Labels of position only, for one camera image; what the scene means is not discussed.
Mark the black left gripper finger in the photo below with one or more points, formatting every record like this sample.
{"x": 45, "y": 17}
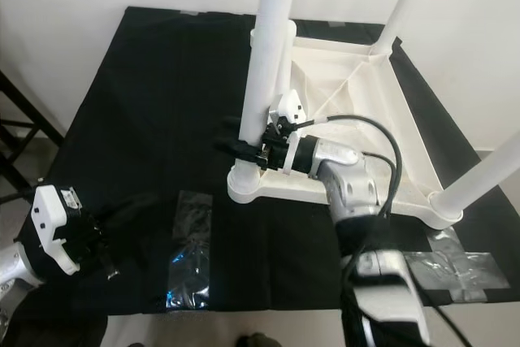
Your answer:
{"x": 128, "y": 218}
{"x": 130, "y": 201}

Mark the clear adhesive tape strip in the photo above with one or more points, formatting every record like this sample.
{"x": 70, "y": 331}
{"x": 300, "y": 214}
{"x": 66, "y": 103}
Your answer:
{"x": 455, "y": 270}
{"x": 327, "y": 21}
{"x": 187, "y": 12}
{"x": 191, "y": 253}

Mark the white plastic table top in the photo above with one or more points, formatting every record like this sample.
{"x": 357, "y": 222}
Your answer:
{"x": 366, "y": 79}

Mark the black wooden stool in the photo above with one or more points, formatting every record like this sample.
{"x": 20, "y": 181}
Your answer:
{"x": 24, "y": 136}

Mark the grey robot right leg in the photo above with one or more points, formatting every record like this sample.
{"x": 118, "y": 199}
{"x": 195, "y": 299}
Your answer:
{"x": 256, "y": 340}

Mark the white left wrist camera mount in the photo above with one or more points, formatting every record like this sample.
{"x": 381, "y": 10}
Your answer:
{"x": 49, "y": 217}

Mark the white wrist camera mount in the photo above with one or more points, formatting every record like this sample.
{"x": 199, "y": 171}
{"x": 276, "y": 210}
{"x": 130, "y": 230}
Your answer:
{"x": 290, "y": 107}
{"x": 49, "y": 217}

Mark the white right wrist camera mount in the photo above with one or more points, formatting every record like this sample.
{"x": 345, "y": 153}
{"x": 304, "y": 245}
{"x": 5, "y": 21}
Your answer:
{"x": 290, "y": 107}

